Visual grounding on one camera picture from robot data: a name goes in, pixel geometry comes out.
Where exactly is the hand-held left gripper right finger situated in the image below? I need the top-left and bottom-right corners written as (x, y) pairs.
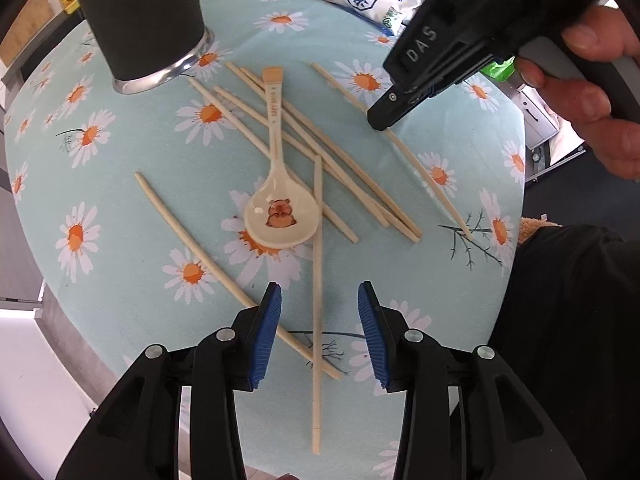
top-left (356, 280), bottom-right (586, 480)

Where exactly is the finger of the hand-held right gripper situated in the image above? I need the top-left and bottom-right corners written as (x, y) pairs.
top-left (367, 79), bottom-right (454, 132)

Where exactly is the grey cabinet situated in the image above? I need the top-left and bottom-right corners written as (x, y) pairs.
top-left (520, 77), bottom-right (588, 181)

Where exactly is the teal daisy print tablecloth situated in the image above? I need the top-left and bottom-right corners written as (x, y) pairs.
top-left (0, 0), bottom-right (528, 480)

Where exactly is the green plastic packet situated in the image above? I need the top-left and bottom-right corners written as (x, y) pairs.
top-left (487, 57), bottom-right (516, 81)

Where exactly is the person's dark clothing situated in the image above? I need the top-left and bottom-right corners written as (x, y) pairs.
top-left (487, 224), bottom-right (640, 480)

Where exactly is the black utensil holder metal rim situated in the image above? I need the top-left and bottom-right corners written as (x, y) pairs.
top-left (67, 0), bottom-right (216, 96)

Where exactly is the cream ceramic spoon bear print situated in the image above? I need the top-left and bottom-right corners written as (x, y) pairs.
top-left (243, 66), bottom-right (321, 248)

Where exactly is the wooden panel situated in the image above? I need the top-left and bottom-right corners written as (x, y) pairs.
top-left (0, 7), bottom-right (53, 68)

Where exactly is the person's right hand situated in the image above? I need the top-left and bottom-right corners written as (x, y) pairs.
top-left (514, 6), bottom-right (640, 182)

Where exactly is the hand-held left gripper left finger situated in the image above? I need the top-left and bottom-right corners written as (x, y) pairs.
top-left (55, 281), bottom-right (283, 480)

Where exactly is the brown fuzzy cloth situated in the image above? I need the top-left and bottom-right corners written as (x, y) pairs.
top-left (519, 216), bottom-right (563, 247)

